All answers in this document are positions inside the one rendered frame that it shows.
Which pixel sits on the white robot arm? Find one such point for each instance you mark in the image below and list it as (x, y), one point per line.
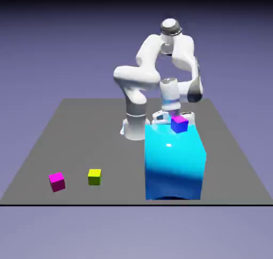
(136, 75)

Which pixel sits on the small yellow cube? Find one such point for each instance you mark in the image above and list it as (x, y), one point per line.
(94, 177)

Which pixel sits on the small magenta cube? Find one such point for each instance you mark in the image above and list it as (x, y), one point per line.
(57, 182)

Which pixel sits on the large blue box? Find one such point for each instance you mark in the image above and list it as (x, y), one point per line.
(173, 163)

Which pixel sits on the small blue cube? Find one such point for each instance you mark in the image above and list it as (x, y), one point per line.
(178, 126)

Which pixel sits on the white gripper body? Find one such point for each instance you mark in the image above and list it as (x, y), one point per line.
(158, 118)

